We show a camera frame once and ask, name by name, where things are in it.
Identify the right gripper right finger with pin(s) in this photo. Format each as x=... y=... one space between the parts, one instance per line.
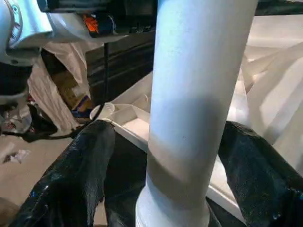
x=260 y=184

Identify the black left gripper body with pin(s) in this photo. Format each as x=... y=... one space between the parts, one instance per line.
x=101 y=23

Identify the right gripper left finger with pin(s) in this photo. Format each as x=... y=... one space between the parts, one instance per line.
x=71 y=184

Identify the white plastic table leg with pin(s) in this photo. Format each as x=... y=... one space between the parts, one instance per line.
x=194 y=94

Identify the white plastic table top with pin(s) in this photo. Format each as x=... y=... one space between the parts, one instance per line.
x=272 y=71

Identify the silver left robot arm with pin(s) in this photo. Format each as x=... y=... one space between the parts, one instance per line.
x=28 y=21

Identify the black drawer unit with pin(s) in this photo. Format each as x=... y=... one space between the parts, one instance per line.
x=127 y=63

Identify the brown cardboard box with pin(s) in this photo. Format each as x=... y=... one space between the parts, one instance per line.
x=68 y=89

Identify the white plastic sheet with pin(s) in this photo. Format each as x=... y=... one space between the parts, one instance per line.
x=42 y=94

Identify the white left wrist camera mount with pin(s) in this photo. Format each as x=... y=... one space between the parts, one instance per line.
x=68 y=28

